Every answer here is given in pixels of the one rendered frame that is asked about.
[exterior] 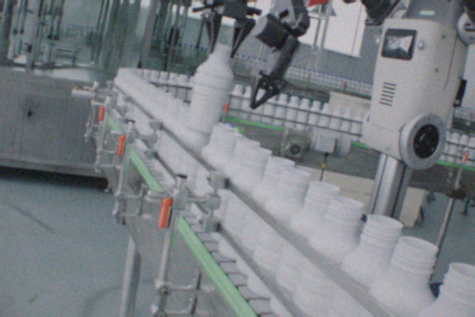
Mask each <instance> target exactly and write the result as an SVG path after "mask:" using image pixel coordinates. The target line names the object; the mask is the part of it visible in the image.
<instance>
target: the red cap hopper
mask: <svg viewBox="0 0 475 317"><path fill-rule="evenodd" d="M334 1H335V0H305V7H306V8H310V7H313V8H314V7H315V6H318V5H321V7H320V11H319V13H317V12H312V11H309V10H308V11H309V14H315V15H318V17H314V16H310V17H311V18H312V19H318V20H317V24H316V30H315V37H314V41H313V44H312V48H311V49H309V48H305V47H301V48H300V51H301V52H305V53H308V54H306V55H305V56H304V57H303V58H300V59H299V60H297V61H296V62H294V63H293V64H294V65H296V64H298V63H300V62H301V61H303V59H305V58H308V57H309V56H310V58H308V59H306V60H305V61H303V63H301V65H302V66H304V64H306V63H308V62H309V64H308V68H307V69H310V73H311V70H312V67H313V60H314V58H315V57H317V60H316V65H315V71H316V72H317V71H319V70H320V66H321V56H322V54H323V49H324V47H325V43H326V42H325V40H326V36H327V30H328V27H329V26H328V23H329V20H330V17H331V13H332V12H331V11H332V7H333V2H334ZM275 3H276V0H271V5H270V8H269V12H268V13H271V14H273V16H275V14H276V13H277V11H276V7H275ZM327 4H328V6H327V12H326V14H324V7H325V5H327ZM322 20H325V22H324V26H323V29H322V36H321V42H320V46H319V51H316V46H317V39H318V36H319V33H320V29H321V21H322ZM268 51H269V53H271V52H272V50H271V49H270V48H269V47H267V45H265V44H264V43H262V45H261V49H260V56H259V59H261V61H260V62H261V63H263V62H264V60H267V57H268Z"/></svg>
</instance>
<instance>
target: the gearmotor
mask: <svg viewBox="0 0 475 317"><path fill-rule="evenodd" d="M351 142H352V141H351V136H350V135H349V134H345V133H342V132H338V131H332V130H328V129H324V128H318V127H314V126H312V127H309V128H308V130H307V132H306V133H305V132H303V131H295V130H290V129H286V130H284V132H283V136H282V142H281V146H280V150H279V154H278V156H279V158H281V159H287V160H290V161H292V162H296V163H301V164H303V163H304V159H305V153H306V151H307V152H313V153H319V154H324V156H326V157H325V161H324V164H323V166H322V167H323V168H322V172H321V179H320V181H321V180H322V177H323V173H324V169H325V167H326V158H327V157H328V156H333V157H337V158H341V159H345V158H346V157H347V156H348V154H349V152H350V149H351Z"/></svg>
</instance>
